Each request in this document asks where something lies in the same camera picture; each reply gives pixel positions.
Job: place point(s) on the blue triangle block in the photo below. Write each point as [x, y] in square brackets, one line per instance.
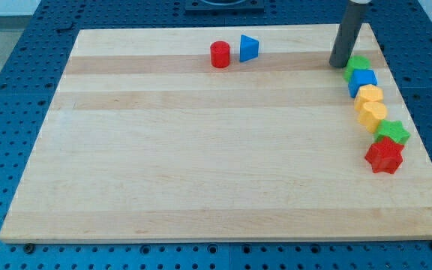
[249, 48]

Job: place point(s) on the red cylinder block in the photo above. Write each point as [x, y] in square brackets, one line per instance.
[220, 54]

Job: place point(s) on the blue cube block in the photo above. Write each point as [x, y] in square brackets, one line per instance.
[361, 78]

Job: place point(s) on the yellow hexagon block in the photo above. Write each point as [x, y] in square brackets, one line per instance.
[367, 93]

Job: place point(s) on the green cylinder block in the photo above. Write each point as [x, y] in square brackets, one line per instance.
[356, 62]

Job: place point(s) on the yellow heart block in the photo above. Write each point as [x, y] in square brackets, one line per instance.
[371, 114]

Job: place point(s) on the red star block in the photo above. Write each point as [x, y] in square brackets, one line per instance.
[385, 156]

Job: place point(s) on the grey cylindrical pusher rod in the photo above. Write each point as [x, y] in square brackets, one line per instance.
[348, 32]

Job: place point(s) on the green star block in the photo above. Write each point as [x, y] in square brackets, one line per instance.
[394, 130]

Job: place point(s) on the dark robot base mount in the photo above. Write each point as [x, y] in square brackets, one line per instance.
[224, 5]

